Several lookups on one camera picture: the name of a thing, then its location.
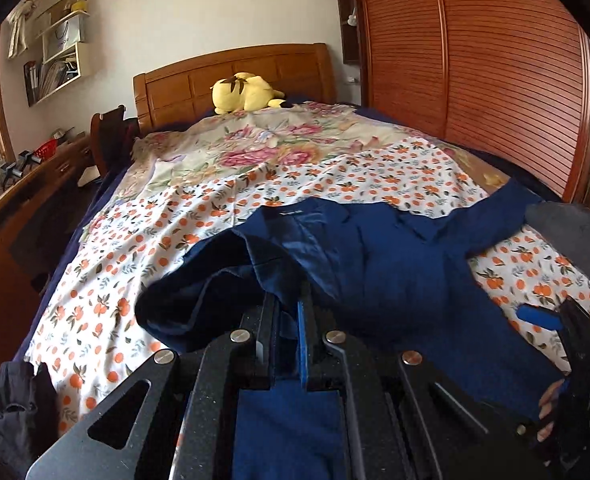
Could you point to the wooden chair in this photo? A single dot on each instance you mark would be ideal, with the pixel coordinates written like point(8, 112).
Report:
point(107, 135)

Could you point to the small yellow shelf toy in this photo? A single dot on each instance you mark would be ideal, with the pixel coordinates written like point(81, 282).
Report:
point(80, 4)

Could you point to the white paper bag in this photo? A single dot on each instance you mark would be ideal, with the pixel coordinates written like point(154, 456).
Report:
point(62, 37)

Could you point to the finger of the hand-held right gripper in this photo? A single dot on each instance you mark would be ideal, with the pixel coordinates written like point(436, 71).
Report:
point(537, 317)

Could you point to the white figurine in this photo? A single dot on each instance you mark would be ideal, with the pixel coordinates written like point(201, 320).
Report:
point(351, 17)

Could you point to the black devices on desk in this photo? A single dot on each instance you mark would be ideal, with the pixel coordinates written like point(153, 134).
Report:
point(20, 165)

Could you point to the wooden bed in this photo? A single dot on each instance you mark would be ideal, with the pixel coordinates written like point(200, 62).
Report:
point(190, 85)

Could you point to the dark wooden niche shelf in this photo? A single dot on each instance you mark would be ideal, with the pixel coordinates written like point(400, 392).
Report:
point(347, 5)

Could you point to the white hanging plush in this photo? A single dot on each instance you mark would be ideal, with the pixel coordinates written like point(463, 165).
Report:
point(20, 27)

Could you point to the yellow plush toy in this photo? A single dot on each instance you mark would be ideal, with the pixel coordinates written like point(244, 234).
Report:
point(245, 92)

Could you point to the white wall shelf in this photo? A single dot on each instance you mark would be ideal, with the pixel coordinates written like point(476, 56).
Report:
point(65, 65)

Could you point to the red basket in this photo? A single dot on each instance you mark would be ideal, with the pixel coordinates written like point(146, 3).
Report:
point(46, 149)

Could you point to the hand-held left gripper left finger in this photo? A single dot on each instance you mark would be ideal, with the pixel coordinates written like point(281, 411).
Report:
point(269, 340)

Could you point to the person's right hand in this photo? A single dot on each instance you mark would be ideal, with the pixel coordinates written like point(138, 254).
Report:
point(549, 410)

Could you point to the rose floral bed sheet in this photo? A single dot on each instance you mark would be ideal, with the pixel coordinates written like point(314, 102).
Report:
point(255, 145)

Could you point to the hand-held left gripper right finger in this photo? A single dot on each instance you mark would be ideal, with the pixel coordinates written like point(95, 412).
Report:
point(303, 345)

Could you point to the slatted wooden wardrobe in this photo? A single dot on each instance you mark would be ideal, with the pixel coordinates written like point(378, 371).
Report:
point(475, 60)

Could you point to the dark blue jacket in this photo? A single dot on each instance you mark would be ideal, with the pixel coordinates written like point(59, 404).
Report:
point(375, 270)

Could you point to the wooden desk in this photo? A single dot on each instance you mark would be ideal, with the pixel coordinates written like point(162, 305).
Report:
point(20, 210)

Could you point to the black cloth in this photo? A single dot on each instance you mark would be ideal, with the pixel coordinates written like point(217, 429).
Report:
point(15, 410)

